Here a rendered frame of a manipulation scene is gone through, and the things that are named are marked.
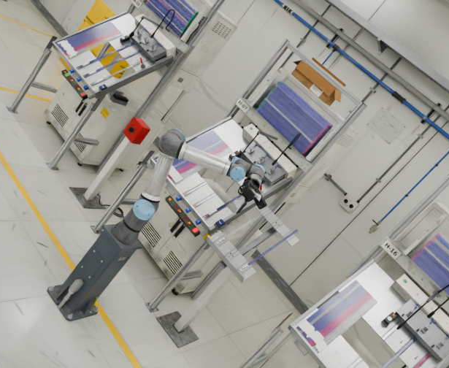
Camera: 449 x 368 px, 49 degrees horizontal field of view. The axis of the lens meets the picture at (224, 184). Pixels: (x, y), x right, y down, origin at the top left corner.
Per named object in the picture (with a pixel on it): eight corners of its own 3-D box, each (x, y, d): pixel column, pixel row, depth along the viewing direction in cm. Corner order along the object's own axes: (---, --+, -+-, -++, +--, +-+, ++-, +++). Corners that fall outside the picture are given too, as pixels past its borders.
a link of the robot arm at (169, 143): (158, 133, 251) (248, 168, 250) (163, 129, 261) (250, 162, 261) (151, 153, 254) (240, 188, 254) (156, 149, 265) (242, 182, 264)
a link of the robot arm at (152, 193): (129, 215, 278) (163, 128, 261) (136, 207, 292) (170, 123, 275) (148, 224, 278) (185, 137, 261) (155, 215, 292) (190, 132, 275)
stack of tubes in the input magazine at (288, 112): (302, 155, 334) (329, 124, 326) (255, 109, 355) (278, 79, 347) (309, 157, 345) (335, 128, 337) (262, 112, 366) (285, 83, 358)
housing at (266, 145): (285, 185, 347) (288, 173, 335) (241, 140, 367) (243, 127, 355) (293, 179, 350) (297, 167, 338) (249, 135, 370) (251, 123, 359)
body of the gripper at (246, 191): (236, 193, 253) (242, 180, 262) (247, 204, 255) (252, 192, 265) (247, 185, 249) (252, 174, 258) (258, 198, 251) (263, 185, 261)
